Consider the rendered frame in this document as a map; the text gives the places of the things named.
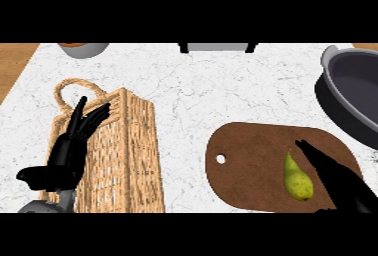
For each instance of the grey bowl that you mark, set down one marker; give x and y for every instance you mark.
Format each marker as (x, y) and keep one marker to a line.
(84, 49)

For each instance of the brown wooden cutting board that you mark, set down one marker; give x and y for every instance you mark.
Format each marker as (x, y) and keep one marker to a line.
(259, 163)

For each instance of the grey appliance with black legs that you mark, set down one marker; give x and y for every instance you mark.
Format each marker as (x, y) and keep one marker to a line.
(217, 47)

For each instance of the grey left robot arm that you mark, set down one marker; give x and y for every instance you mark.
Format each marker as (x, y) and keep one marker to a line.
(48, 204)

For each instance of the yellow-green pear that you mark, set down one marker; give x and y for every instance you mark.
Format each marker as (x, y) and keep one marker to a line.
(296, 180)

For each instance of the tan wicker basket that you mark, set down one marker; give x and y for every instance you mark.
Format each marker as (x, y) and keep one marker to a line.
(115, 156)

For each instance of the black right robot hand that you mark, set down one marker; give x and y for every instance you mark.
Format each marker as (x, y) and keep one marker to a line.
(344, 183)

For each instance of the dark grey pot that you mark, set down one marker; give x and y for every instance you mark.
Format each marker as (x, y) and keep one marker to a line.
(351, 90)

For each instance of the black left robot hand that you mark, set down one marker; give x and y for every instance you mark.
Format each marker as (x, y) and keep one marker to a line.
(66, 156)

